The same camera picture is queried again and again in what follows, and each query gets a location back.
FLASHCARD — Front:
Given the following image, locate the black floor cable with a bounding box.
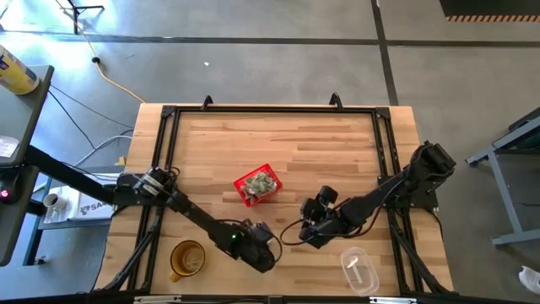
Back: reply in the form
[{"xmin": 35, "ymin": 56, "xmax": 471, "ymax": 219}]
[{"xmin": 47, "ymin": 83, "xmax": 136, "ymax": 149}]

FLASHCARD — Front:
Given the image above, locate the red plastic basket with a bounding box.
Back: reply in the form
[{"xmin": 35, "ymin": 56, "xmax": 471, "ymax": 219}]
[{"xmin": 233, "ymin": 163, "xmax": 284, "ymax": 209}]

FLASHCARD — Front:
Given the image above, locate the dark grey desk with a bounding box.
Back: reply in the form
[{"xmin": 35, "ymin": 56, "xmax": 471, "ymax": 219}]
[{"xmin": 0, "ymin": 64, "xmax": 56, "ymax": 168}]

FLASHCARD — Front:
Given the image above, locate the yellow floor cable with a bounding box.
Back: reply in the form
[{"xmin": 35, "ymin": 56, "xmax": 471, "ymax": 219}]
[{"xmin": 53, "ymin": 0, "xmax": 147, "ymax": 105}]

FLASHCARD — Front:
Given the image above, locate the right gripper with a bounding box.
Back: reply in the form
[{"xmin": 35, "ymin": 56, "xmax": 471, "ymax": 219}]
[{"xmin": 298, "ymin": 185, "xmax": 354, "ymax": 250}]

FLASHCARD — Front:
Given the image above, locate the blue-grey metal cart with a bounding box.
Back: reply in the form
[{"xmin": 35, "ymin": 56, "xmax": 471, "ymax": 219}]
[{"xmin": 465, "ymin": 106, "xmax": 540, "ymax": 248}]

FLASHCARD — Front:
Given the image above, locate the white printed box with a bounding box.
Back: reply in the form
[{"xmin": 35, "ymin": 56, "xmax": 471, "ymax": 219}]
[{"xmin": 68, "ymin": 196, "xmax": 116, "ymax": 221}]

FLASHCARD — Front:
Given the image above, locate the black aluminium table frame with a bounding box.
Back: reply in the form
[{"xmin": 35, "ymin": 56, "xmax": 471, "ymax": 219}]
[{"xmin": 100, "ymin": 104, "xmax": 455, "ymax": 295}]

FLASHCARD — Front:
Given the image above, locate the black mat with hazard stripes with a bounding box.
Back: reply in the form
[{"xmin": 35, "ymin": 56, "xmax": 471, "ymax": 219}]
[{"xmin": 438, "ymin": 0, "xmax": 540, "ymax": 23}]

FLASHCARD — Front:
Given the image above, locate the yellow mug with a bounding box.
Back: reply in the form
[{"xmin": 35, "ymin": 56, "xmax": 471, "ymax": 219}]
[{"xmin": 169, "ymin": 239, "xmax": 208, "ymax": 284}]

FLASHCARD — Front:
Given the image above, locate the white paper sheet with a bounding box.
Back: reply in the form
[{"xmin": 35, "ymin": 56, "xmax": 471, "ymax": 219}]
[{"xmin": 0, "ymin": 134, "xmax": 20, "ymax": 160}]

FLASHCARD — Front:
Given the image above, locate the yellow wipes canister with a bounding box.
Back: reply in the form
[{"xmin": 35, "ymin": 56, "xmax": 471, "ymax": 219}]
[{"xmin": 0, "ymin": 43, "xmax": 41, "ymax": 96}]

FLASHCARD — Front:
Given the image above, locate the white floor cable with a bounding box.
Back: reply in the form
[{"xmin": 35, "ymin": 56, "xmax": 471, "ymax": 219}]
[{"xmin": 74, "ymin": 134, "xmax": 134, "ymax": 168}]

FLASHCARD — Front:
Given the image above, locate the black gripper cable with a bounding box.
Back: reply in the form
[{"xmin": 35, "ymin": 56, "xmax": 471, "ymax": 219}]
[{"xmin": 278, "ymin": 217, "xmax": 314, "ymax": 247}]

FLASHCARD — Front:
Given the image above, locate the white plastic spoon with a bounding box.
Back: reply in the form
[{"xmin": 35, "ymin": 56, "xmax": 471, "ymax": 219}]
[{"xmin": 345, "ymin": 254, "xmax": 365, "ymax": 285}]

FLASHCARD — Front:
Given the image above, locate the person's white shoe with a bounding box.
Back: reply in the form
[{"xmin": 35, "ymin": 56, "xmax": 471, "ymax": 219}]
[{"xmin": 518, "ymin": 265, "xmax": 540, "ymax": 296}]

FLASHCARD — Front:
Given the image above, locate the clear plastic container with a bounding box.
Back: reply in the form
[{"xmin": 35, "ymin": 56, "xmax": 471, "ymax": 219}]
[{"xmin": 340, "ymin": 246, "xmax": 381, "ymax": 296}]

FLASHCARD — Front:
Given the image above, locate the black tripod stand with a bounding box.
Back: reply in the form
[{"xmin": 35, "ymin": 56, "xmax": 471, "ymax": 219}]
[{"xmin": 62, "ymin": 0, "xmax": 106, "ymax": 35}]

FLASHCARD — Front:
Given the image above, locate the black mouse with red light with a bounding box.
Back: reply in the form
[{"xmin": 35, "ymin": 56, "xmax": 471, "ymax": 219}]
[{"xmin": 0, "ymin": 176, "xmax": 19, "ymax": 204}]

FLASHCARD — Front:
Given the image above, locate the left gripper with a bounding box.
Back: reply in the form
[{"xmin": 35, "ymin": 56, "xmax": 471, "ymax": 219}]
[{"xmin": 234, "ymin": 219, "xmax": 281, "ymax": 274}]

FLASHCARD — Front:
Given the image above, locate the white mug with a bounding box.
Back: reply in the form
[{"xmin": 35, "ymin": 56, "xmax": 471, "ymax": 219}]
[{"xmin": 42, "ymin": 192, "xmax": 69, "ymax": 213}]

